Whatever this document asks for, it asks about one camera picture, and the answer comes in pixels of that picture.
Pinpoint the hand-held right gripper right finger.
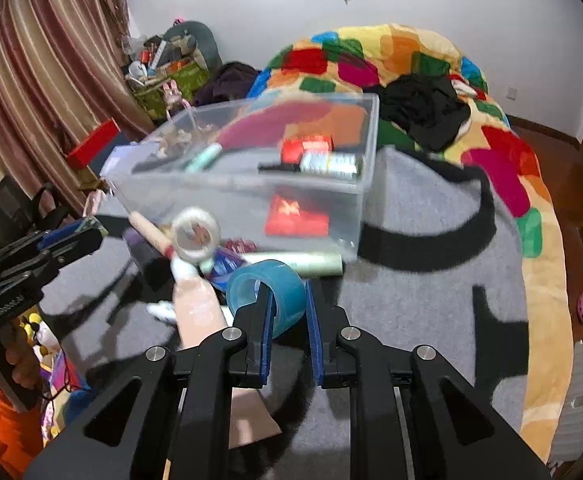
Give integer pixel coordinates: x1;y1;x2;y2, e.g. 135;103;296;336
305;279;552;480

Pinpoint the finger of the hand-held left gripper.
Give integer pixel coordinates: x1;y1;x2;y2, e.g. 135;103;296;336
0;217;98;273
0;230;104;311

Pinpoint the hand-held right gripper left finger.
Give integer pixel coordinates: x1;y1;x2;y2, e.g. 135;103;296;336
22;280;277;480

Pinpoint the blue tape roll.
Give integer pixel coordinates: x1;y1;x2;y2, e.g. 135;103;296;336
227;259;307;337

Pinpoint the peach bottle with white cap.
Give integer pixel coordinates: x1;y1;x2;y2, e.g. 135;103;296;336
170;257;283;452

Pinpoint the pale green tube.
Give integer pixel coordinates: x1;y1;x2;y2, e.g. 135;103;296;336
242;252;344;277

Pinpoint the clear tape roll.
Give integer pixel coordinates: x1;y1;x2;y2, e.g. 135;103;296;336
171;206;221;262

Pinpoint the clear plastic storage bin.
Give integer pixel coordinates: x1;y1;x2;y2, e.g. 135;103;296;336
100;92;380;261

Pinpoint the person's left forearm orange sleeve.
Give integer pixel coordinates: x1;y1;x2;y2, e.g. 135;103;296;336
0;355;46;480

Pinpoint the person's left hand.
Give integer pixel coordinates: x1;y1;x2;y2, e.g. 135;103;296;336
6;331;41;387

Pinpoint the yellow plush toy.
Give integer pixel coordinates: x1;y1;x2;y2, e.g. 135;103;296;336
22;312;61;362

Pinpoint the dark purple box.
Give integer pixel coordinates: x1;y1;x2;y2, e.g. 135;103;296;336
124;228;173;292

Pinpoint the blue foil packet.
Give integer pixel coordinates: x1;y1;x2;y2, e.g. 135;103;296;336
210;252;246;292

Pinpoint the grey and black blanket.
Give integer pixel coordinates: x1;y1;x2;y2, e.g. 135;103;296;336
36;147;531;480

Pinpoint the large red box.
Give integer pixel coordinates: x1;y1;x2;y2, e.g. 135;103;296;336
66;119;121;170

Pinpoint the flat red box gold print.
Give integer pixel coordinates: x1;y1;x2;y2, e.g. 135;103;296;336
265;194;330;239

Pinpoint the striped brown curtain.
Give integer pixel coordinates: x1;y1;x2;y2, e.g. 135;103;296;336
0;0;156;211

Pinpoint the mint green tube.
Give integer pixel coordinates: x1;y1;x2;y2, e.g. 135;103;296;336
186;142;223;172

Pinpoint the rabbit figurine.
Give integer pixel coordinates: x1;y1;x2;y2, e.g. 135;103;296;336
162;80;183;113

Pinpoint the green fabric storage bag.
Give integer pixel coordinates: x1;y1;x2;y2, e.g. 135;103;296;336
130;57;210;122

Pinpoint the red and white box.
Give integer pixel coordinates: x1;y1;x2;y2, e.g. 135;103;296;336
280;135;334;164

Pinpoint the dark purple clothing pile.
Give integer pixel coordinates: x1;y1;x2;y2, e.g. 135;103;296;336
194;61;262;107

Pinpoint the grey neck pillow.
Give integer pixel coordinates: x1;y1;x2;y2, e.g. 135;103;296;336
162;20;223;70

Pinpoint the black clothing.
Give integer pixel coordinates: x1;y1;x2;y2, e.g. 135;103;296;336
371;74;472;153

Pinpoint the colourful patchwork quilt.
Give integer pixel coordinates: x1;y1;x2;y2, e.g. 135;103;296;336
246;23;575;448

